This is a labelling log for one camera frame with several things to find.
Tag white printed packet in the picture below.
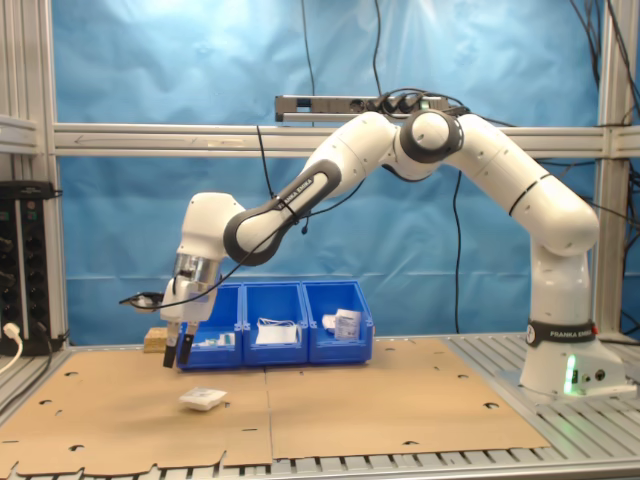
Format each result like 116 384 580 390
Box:
178 386 229 414
333 308 364 341

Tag chipboard wooden board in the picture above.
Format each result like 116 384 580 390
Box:
143 327 177 355

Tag blue bin with green packets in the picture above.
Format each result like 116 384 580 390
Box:
175 283 247 372

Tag brown cardboard sheet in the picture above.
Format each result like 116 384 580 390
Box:
0 347 275 477
263 337 552 460

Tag stack of face masks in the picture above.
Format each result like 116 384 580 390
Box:
255 316 303 346

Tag blue bin with masks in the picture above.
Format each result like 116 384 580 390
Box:
241 281 310 367

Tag long black zip tie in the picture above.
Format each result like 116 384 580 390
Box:
256 124 301 227

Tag black socket rack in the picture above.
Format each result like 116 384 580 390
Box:
0 180 64 357

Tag silver power strip on beam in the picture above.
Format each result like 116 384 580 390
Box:
274 93 469 124

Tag black gripper camera with bracket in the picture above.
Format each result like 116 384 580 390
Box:
130 291 165 314

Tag black camera cable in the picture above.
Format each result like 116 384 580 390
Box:
118 177 369 309

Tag white plug with cable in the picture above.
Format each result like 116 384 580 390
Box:
0 322 25 376

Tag horizontal aluminium frame beam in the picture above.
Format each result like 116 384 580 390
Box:
52 122 609 160

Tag hanging black cable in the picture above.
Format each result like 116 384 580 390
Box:
373 0 385 96
301 0 317 97
452 168 465 335

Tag aluminium frame post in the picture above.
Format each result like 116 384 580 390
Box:
0 0 70 349
593 0 640 341

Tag black cable bundle on post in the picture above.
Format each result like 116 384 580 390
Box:
569 0 640 346

